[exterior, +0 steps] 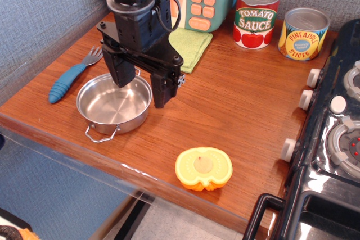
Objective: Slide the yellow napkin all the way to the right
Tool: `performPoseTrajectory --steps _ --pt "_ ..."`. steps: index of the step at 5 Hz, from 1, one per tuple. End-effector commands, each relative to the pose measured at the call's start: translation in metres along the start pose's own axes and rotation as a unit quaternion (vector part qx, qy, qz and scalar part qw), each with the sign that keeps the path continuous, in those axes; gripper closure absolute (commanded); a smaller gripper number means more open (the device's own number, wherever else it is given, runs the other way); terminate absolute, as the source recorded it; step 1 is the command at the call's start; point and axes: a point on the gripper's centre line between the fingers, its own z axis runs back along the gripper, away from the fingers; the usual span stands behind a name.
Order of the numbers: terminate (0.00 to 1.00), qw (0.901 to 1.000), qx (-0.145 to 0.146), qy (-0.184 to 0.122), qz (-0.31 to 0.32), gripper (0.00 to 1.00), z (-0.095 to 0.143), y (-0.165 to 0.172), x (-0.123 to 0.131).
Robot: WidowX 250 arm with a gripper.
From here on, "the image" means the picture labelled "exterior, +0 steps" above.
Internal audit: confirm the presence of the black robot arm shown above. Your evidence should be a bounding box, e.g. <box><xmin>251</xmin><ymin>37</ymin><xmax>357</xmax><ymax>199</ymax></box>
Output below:
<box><xmin>97</xmin><ymin>0</ymin><xmax>184</xmax><ymax>108</ymax></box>

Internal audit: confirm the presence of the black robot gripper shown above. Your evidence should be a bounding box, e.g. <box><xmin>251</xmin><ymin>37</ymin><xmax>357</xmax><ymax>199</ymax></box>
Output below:
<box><xmin>98</xmin><ymin>0</ymin><xmax>183</xmax><ymax>108</ymax></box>

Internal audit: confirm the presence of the tomato sauce can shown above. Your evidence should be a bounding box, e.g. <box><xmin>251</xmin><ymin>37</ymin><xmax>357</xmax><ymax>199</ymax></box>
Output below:
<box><xmin>233</xmin><ymin>0</ymin><xmax>280</xmax><ymax>49</ymax></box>

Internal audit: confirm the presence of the white stove knob middle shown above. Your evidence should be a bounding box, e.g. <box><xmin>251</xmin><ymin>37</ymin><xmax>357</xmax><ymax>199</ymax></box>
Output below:
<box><xmin>298</xmin><ymin>90</ymin><xmax>313</xmax><ymax>111</ymax></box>

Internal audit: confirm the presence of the white stove knob lower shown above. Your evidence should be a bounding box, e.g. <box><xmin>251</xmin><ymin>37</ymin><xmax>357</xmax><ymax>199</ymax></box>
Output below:
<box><xmin>280</xmin><ymin>138</ymin><xmax>298</xmax><ymax>162</ymax></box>

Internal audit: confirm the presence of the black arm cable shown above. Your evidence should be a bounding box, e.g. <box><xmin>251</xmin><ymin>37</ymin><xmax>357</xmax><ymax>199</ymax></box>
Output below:
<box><xmin>154</xmin><ymin>0</ymin><xmax>182</xmax><ymax>33</ymax></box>

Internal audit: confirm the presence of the orange fuzzy object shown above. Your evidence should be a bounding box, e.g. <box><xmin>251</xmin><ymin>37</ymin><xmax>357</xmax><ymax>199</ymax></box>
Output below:
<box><xmin>1</xmin><ymin>225</ymin><xmax>40</xmax><ymax>240</ymax></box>

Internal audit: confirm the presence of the green cloth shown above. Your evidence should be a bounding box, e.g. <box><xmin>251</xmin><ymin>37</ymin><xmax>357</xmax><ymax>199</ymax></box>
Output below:
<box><xmin>169</xmin><ymin>28</ymin><xmax>213</xmax><ymax>74</ymax></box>

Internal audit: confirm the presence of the white stove knob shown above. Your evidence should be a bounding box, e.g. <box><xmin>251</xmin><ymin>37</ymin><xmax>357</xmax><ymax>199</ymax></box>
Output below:
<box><xmin>280</xmin><ymin>138</ymin><xmax>298</xmax><ymax>162</ymax></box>
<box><xmin>307</xmin><ymin>69</ymin><xmax>321</xmax><ymax>88</ymax></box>
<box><xmin>298</xmin><ymin>90</ymin><xmax>313</xmax><ymax>111</ymax></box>

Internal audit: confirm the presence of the blue handled fork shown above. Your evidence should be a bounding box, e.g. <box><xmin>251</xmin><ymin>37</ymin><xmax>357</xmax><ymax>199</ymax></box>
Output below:
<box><xmin>48</xmin><ymin>46</ymin><xmax>103</xmax><ymax>103</ymax></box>

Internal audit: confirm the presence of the black toy stove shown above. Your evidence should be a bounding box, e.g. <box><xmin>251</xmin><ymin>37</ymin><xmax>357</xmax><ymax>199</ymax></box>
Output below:
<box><xmin>244</xmin><ymin>19</ymin><xmax>359</xmax><ymax>239</ymax></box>

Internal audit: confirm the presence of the yellow orange toy pumpkin half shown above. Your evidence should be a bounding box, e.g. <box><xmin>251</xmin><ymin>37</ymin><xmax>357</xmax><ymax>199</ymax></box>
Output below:
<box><xmin>175</xmin><ymin>147</ymin><xmax>233</xmax><ymax>191</ymax></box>

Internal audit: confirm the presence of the white stove knob upper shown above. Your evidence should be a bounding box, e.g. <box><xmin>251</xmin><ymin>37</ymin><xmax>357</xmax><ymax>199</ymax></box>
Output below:
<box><xmin>307</xmin><ymin>69</ymin><xmax>321</xmax><ymax>88</ymax></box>

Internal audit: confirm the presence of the pineapple slices can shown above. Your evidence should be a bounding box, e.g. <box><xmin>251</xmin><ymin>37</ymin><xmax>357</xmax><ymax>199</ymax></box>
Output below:
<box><xmin>278</xmin><ymin>7</ymin><xmax>330</xmax><ymax>61</ymax></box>

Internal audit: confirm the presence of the stainless steel pan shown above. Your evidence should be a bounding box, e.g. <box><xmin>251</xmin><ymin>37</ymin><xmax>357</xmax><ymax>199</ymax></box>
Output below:
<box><xmin>76</xmin><ymin>68</ymin><xmax>152</xmax><ymax>143</ymax></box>

